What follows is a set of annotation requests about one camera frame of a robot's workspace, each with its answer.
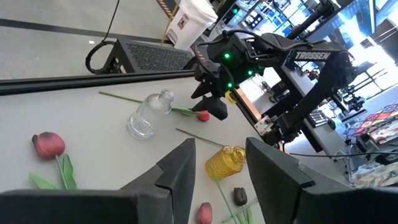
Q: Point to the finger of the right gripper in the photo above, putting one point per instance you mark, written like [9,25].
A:
[201,89]
[214,108]

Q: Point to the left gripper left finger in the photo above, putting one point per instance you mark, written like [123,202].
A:
[140,207]

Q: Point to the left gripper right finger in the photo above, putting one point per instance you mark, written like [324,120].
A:
[311,205]

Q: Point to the bright red artificial tulip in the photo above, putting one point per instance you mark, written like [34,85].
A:
[204,116]

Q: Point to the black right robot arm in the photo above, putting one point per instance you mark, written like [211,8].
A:
[311,56]

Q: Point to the yellow glass vase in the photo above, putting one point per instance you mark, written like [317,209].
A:
[224,163]

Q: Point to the clear ribbed glass vase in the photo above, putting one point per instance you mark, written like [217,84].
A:
[146,118]

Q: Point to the yellow tape tag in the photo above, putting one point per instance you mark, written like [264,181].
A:
[230,97]

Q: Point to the wooden table side board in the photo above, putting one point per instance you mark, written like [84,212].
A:
[248,105]

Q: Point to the white trash bin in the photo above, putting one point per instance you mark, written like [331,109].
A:
[192,25]

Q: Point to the black vented computer case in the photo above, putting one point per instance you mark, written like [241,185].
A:
[155,56]

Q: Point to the colourful patterned cloth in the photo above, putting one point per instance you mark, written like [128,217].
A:
[376,121]

